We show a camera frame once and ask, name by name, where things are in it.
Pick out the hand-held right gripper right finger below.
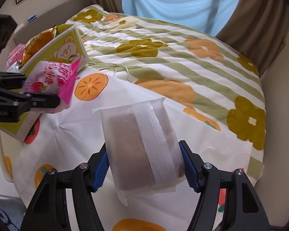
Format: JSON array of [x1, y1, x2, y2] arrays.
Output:
[[178, 140, 271, 231]]

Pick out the blue patterned rug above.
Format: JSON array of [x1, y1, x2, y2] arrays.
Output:
[[0, 194, 27, 231]]

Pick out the white persimmon print cloth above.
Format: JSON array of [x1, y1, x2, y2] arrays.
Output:
[[0, 73, 266, 231]]

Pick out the floral striped blanket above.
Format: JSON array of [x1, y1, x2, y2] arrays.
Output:
[[70, 4, 267, 151]]

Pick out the yellow bear carton box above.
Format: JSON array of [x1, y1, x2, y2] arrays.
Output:
[[0, 24, 89, 142]]

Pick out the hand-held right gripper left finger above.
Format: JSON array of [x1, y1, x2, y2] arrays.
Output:
[[20, 145, 111, 231]]

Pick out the white wire hanger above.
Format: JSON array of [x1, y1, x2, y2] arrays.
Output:
[[86, 61, 133, 83]]

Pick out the black textured object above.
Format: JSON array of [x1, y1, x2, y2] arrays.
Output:
[[0, 14, 18, 61]]

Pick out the pink and white packet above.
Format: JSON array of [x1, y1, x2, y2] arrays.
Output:
[[6, 43, 27, 72]]

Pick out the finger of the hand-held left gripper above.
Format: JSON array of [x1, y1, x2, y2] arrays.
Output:
[[0, 71, 27, 90], [0, 89, 61, 116]]

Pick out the blue curtain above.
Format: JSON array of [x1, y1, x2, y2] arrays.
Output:
[[118, 0, 244, 38]]

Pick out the translucent brown cake packet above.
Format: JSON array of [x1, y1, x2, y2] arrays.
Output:
[[92, 97, 186, 206]]

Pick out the gold orange foil packet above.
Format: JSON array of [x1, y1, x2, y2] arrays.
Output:
[[21, 25, 59, 64]]

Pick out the pink strawberry candy packet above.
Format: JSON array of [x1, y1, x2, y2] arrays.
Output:
[[21, 58, 81, 114]]

